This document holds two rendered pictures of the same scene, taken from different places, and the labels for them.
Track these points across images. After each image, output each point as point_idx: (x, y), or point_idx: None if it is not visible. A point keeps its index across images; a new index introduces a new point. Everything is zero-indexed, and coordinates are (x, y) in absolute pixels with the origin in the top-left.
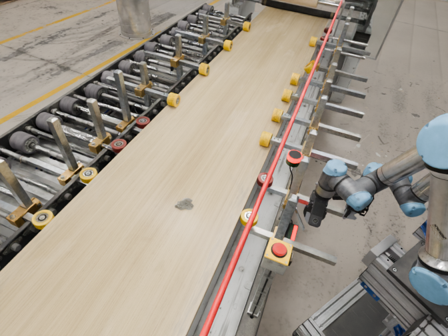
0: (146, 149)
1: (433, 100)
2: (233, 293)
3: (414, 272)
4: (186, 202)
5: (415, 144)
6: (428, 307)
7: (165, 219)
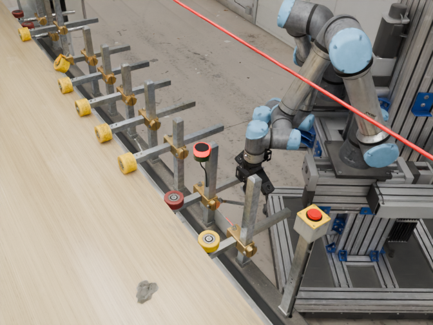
0: (11, 290)
1: (152, 38)
2: None
3: (369, 155)
4: (145, 287)
5: (180, 86)
6: (375, 176)
7: (149, 323)
